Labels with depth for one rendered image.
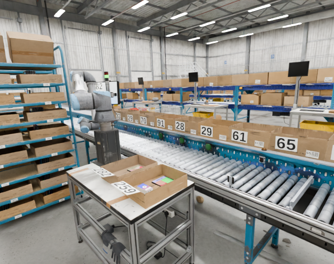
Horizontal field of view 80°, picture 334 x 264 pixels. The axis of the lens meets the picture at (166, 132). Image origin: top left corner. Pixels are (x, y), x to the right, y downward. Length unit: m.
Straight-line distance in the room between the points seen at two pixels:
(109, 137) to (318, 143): 1.69
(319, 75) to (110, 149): 5.52
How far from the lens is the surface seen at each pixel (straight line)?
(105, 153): 1.93
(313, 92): 10.66
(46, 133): 2.67
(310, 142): 1.84
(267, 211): 1.43
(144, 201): 1.26
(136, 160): 1.89
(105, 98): 1.88
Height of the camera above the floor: 1.47
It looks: 13 degrees down
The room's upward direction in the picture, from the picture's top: 2 degrees counter-clockwise
